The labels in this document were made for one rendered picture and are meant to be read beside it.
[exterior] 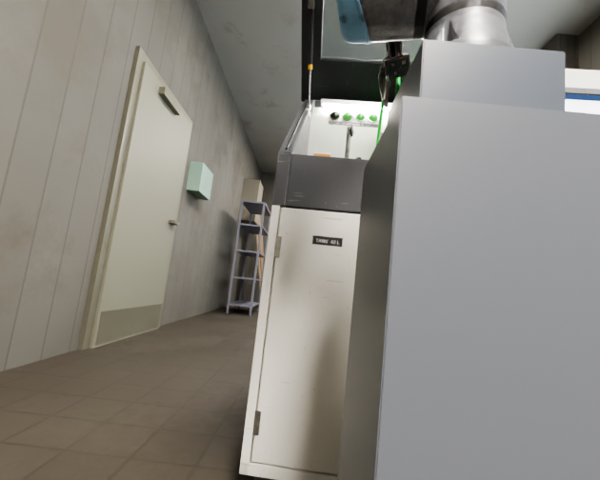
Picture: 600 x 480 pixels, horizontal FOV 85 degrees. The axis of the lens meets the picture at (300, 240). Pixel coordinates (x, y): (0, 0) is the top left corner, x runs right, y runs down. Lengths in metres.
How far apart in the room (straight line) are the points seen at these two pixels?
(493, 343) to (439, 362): 0.06
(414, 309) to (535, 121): 0.25
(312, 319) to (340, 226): 0.27
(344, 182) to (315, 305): 0.36
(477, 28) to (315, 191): 0.55
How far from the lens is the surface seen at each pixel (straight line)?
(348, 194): 0.95
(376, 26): 0.65
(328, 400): 0.95
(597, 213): 0.48
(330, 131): 1.62
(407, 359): 0.37
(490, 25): 0.59
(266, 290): 0.92
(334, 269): 0.91
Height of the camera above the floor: 0.57
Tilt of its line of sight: 8 degrees up
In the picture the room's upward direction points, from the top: 6 degrees clockwise
